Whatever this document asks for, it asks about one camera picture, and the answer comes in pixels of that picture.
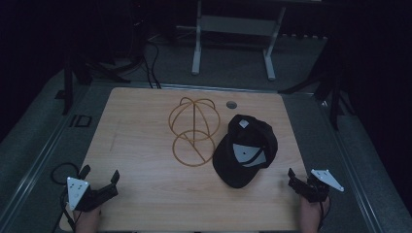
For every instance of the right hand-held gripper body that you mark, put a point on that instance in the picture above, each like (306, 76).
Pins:
(315, 189)

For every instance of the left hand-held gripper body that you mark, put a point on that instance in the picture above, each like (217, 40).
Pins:
(85, 195)

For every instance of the black baseball cap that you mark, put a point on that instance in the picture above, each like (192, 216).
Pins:
(246, 150)

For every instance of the person's left hand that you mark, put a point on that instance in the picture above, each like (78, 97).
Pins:
(86, 220)

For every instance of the person's right hand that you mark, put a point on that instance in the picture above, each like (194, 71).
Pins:
(312, 215)

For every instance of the black tripod stand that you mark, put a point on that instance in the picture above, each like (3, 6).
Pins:
(335, 93)
(69, 81)

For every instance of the white metal desk frame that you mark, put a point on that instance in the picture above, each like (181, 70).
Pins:
(239, 26)

